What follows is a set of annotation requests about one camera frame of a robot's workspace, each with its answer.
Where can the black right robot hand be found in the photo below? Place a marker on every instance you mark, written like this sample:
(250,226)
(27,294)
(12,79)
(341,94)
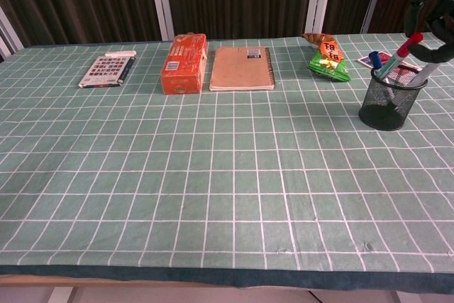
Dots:
(445,1)

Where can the red capped marker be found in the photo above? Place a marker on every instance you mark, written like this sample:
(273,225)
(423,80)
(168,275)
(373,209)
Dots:
(397,57)

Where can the white grey capped marker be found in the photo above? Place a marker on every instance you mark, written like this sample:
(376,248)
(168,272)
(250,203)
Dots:
(427,71)

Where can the blue capped marker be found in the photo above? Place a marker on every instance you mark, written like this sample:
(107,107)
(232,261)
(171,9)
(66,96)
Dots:
(375,60)

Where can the black mesh pen holder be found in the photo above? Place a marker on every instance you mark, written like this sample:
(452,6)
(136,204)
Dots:
(381,116)

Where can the red blue printed card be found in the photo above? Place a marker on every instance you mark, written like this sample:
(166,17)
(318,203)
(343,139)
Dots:
(386,56)

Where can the green orange snack bag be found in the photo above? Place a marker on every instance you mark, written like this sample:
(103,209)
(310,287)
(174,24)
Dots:
(328,66)

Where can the kraft spiral notebook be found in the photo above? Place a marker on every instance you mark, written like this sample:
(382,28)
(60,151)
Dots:
(241,69)

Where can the orange cardboard box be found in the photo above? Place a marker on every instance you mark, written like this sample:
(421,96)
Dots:
(182,69)

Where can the green white-grid tablecloth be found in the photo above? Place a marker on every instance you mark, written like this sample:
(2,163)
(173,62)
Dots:
(227,175)

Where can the white eraser block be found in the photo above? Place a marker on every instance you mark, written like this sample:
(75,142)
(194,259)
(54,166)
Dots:
(120,54)

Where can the flat colour pencil box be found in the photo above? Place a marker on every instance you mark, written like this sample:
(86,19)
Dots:
(104,72)

